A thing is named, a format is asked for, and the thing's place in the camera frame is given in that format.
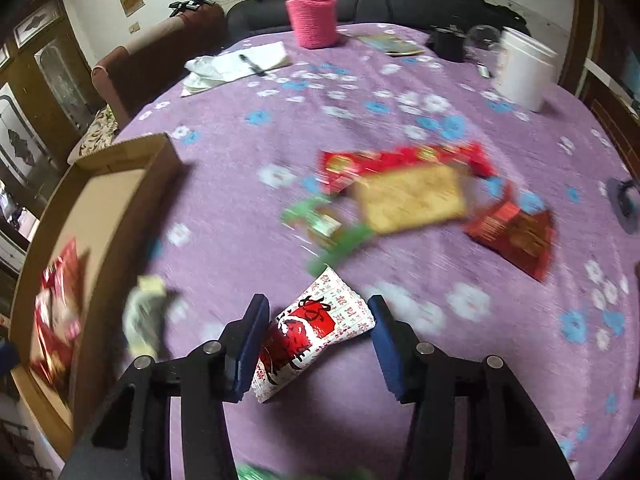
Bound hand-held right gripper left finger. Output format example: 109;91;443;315
57;294;271;480

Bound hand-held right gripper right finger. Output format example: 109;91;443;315
367;295;576;480

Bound white red printed snack packet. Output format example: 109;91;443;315
251;265;377;405

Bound pale white snack packet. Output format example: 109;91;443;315
122;275;168;358

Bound green twisted candy packet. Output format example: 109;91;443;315
280;195;376;276

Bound large red snack packet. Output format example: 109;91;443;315
318;141;497;235

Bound dark red snack packet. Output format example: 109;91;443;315
465;200;556;283

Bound cardboard box tray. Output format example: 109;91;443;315
10;132;181;446

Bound green snack packet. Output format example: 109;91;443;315
235;462;381;480

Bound purple floral tablecloth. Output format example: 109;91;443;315
65;22;640;480

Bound dark red foil packet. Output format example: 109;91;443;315
29;305;83;401

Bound pink snack packet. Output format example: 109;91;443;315
40;237;83;311

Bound printed blanket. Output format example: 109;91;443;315
75;107;121;161

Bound black pen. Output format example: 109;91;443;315
239;54;268;77

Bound white paper notebook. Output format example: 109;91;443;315
200;41;293;81

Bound brown sofa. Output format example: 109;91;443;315
91;4;226;131

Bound green paper booklet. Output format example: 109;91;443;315
357;35;426;57

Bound black binder clips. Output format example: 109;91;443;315
430;25;468;63

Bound white cup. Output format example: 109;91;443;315
490;26;560;112

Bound clear glass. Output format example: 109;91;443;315
467;25;501;53

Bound wooden glass door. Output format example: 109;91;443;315
0;0;108;271

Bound bottle in pink knit sleeve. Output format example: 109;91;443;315
285;0;341;50

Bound black leather sofa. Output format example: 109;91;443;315
225;0;531;43

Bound black suction mount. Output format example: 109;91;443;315
606;177;640;235

